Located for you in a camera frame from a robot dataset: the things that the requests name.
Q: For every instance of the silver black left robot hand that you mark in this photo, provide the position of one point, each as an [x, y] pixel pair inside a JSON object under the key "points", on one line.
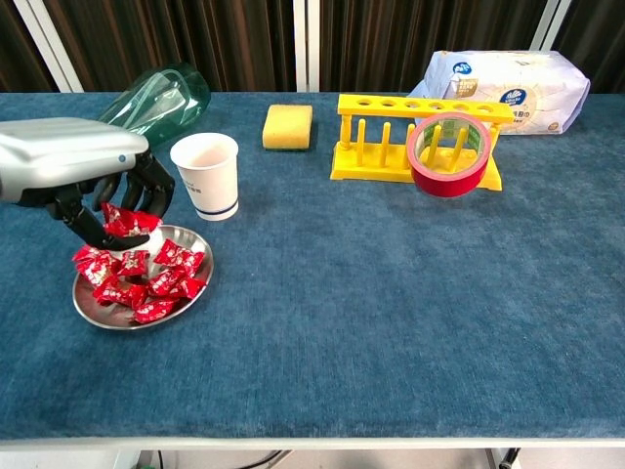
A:
{"points": [[63, 156]]}

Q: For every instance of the red candy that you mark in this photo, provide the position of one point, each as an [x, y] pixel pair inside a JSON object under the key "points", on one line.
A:
{"points": [[191, 261], [193, 285], [154, 310], [144, 222], [102, 271], [167, 283], [114, 217], [168, 253], [133, 264], [84, 256], [117, 293]]}

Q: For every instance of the round steel plate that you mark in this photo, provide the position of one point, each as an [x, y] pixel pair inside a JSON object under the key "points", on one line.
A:
{"points": [[100, 312]]}

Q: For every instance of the white paper cup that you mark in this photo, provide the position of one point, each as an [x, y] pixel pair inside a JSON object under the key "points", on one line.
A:
{"points": [[210, 190]]}

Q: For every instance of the dark pleated curtain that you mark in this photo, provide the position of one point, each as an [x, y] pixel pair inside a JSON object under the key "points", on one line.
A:
{"points": [[600, 39], [14, 49], [390, 39], [195, 39]]}

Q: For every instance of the green plastic spray bottle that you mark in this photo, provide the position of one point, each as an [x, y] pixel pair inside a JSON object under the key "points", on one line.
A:
{"points": [[180, 98]]}

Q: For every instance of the yellow sponge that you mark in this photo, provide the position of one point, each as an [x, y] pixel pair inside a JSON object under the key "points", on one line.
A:
{"points": [[287, 127]]}

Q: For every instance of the blue table cloth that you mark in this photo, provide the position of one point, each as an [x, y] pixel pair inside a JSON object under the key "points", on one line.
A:
{"points": [[342, 293]]}

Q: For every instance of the yellow test tube rack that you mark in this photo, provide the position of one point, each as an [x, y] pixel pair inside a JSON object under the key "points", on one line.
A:
{"points": [[371, 105]]}

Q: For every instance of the red tape roll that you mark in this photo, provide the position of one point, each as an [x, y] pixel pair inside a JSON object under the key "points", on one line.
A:
{"points": [[449, 185]]}

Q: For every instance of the tissue pack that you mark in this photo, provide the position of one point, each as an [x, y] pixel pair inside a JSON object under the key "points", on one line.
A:
{"points": [[537, 93]]}

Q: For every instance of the white frame post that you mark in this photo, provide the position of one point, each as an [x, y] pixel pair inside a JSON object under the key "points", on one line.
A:
{"points": [[549, 24], [51, 49], [306, 44]]}

